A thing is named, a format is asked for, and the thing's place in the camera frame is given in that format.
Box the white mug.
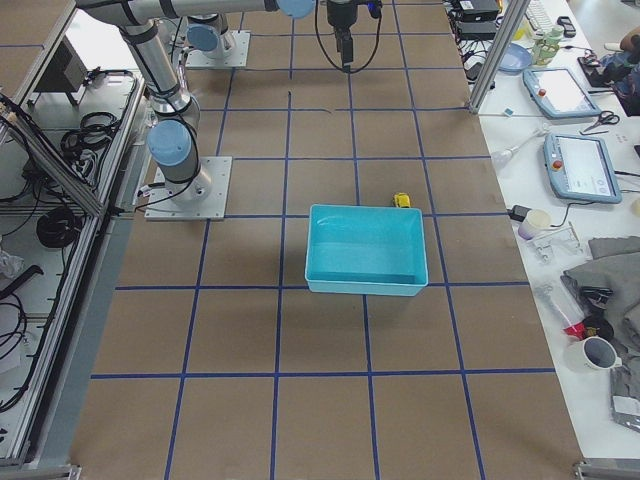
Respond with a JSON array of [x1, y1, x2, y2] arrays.
[[564, 336, 622, 373]]

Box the lower blue teach pendant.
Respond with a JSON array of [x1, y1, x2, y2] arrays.
[[543, 133, 622, 204]]

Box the upper blue teach pendant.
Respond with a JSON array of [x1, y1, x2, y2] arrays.
[[522, 68, 601, 119]]

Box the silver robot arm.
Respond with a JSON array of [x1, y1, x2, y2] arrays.
[[186, 1, 383, 75], [76, 1, 316, 206]]

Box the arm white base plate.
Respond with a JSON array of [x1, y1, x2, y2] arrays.
[[144, 156, 232, 221], [186, 25, 250, 70]]

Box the grey cloth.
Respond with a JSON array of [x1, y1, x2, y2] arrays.
[[561, 236, 639, 362]]

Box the blue plate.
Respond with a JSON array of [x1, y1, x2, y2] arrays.
[[498, 43, 532, 74]]

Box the light blue plastic bin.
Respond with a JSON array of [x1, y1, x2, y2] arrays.
[[305, 204, 429, 296]]

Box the green tape rolls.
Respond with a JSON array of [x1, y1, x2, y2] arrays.
[[531, 25, 564, 67]]

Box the yellow beetle toy car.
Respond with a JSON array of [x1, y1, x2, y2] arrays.
[[392, 192, 412, 208]]

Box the aluminium frame post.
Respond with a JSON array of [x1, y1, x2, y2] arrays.
[[468, 0, 529, 114]]

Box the black scissors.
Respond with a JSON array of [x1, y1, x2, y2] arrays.
[[579, 110, 620, 135]]

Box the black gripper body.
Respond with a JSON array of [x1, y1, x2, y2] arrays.
[[326, 0, 382, 30]]

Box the blue teach pendant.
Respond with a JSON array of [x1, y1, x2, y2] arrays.
[[543, 133, 622, 204], [522, 68, 601, 119]]

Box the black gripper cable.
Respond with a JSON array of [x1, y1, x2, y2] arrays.
[[313, 0, 384, 74]]

